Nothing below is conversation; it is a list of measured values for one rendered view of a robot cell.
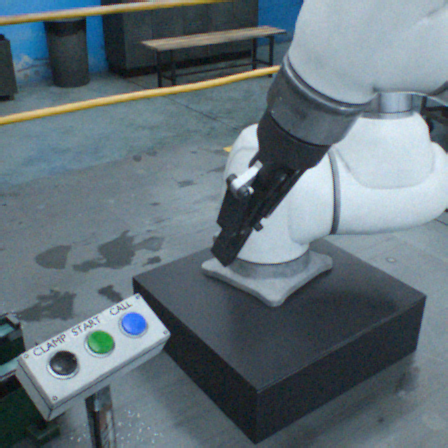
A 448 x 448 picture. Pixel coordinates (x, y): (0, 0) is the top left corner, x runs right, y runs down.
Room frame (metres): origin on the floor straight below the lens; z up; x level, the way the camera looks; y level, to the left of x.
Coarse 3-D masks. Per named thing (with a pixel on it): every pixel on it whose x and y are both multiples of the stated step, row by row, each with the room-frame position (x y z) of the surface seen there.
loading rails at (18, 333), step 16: (0, 320) 0.79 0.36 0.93; (16, 320) 0.78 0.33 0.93; (0, 336) 0.75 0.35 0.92; (16, 336) 0.77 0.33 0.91; (0, 352) 0.75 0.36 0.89; (16, 352) 0.77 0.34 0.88; (0, 368) 0.68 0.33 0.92; (16, 368) 0.67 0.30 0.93; (0, 384) 0.64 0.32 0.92; (16, 384) 0.66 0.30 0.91; (0, 400) 0.64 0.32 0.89; (16, 400) 0.65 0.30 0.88; (32, 400) 0.67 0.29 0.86; (0, 416) 0.63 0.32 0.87; (16, 416) 0.65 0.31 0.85; (32, 416) 0.67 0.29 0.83; (0, 432) 0.63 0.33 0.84; (16, 432) 0.65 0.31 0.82; (32, 432) 0.65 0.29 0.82; (48, 432) 0.65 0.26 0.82
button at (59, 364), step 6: (54, 354) 0.52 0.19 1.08; (60, 354) 0.52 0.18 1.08; (66, 354) 0.53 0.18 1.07; (72, 354) 0.53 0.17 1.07; (54, 360) 0.52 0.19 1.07; (60, 360) 0.52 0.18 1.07; (66, 360) 0.52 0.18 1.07; (72, 360) 0.52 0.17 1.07; (54, 366) 0.51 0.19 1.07; (60, 366) 0.51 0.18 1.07; (66, 366) 0.51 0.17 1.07; (72, 366) 0.52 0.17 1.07; (54, 372) 0.51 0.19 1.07; (60, 372) 0.51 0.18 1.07; (66, 372) 0.51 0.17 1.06; (72, 372) 0.51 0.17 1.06
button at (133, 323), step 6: (132, 312) 0.60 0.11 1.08; (126, 318) 0.59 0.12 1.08; (132, 318) 0.59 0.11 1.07; (138, 318) 0.60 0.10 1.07; (144, 318) 0.60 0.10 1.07; (126, 324) 0.58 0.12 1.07; (132, 324) 0.59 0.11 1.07; (138, 324) 0.59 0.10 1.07; (144, 324) 0.59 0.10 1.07; (126, 330) 0.58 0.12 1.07; (132, 330) 0.58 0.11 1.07; (138, 330) 0.58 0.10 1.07; (144, 330) 0.59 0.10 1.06
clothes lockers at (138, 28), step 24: (120, 0) 5.83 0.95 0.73; (144, 0) 5.95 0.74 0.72; (240, 0) 6.61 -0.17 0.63; (120, 24) 5.86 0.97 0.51; (144, 24) 5.94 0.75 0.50; (168, 24) 6.06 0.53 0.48; (192, 24) 6.26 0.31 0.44; (216, 24) 6.43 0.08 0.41; (240, 24) 6.61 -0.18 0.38; (120, 48) 5.89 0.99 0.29; (144, 48) 5.94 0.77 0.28; (192, 48) 6.26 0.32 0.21; (216, 48) 6.43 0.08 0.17; (240, 48) 6.61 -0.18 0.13; (120, 72) 5.97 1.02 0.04; (144, 72) 6.00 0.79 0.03
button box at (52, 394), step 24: (120, 312) 0.60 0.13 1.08; (144, 312) 0.61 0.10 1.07; (72, 336) 0.56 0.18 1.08; (120, 336) 0.57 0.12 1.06; (144, 336) 0.58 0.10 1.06; (168, 336) 0.59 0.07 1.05; (24, 360) 0.51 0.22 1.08; (48, 360) 0.52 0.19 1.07; (96, 360) 0.54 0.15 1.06; (120, 360) 0.54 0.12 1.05; (144, 360) 0.59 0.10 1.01; (24, 384) 0.52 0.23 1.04; (48, 384) 0.49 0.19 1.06; (72, 384) 0.50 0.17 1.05; (96, 384) 0.52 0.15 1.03; (48, 408) 0.48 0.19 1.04
